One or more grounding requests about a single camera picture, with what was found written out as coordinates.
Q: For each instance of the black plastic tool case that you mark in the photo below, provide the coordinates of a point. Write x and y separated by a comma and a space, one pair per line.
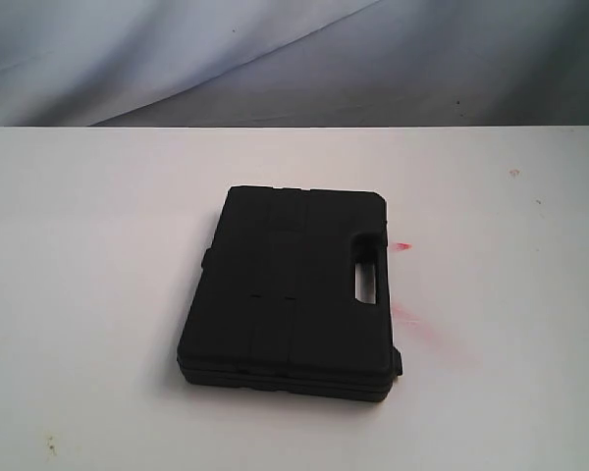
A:
294, 296

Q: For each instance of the grey-blue backdrop cloth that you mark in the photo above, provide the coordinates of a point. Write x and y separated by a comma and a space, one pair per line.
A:
294, 63

